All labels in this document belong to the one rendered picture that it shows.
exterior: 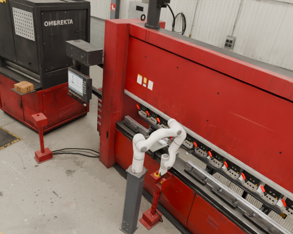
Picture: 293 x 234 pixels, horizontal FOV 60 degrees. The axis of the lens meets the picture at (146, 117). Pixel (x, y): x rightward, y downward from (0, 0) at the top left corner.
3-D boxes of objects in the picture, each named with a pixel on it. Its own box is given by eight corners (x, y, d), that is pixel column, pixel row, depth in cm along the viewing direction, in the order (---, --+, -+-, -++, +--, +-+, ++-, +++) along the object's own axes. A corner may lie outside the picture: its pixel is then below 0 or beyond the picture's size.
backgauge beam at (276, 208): (139, 118, 399) (140, 112, 394) (146, 116, 408) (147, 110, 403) (284, 219, 260) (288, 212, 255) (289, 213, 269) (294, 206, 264)
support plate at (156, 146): (143, 145, 322) (143, 144, 321) (158, 138, 338) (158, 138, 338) (152, 152, 311) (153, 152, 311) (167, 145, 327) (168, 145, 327)
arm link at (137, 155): (135, 160, 263) (137, 142, 251) (130, 150, 278) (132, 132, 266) (145, 159, 267) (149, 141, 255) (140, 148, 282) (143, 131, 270)
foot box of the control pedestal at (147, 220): (138, 220, 341) (139, 214, 335) (151, 211, 357) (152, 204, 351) (148, 230, 330) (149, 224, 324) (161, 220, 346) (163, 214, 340)
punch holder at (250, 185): (240, 183, 255) (245, 171, 247) (244, 179, 261) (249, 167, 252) (254, 192, 246) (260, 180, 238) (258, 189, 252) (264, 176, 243)
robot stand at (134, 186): (129, 237, 318) (138, 178, 268) (118, 229, 326) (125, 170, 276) (138, 227, 332) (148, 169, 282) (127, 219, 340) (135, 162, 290)
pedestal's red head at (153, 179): (148, 181, 313) (150, 170, 304) (157, 176, 323) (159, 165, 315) (160, 191, 302) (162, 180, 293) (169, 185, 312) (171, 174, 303)
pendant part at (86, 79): (68, 91, 368) (67, 68, 351) (75, 89, 376) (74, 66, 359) (86, 103, 344) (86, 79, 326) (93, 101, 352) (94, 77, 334)
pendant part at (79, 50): (66, 97, 381) (64, 40, 339) (80, 94, 398) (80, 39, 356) (86, 111, 353) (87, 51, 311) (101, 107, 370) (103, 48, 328)
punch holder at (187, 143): (181, 142, 304) (183, 131, 296) (185, 140, 309) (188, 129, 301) (190, 149, 295) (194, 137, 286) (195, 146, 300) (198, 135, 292)
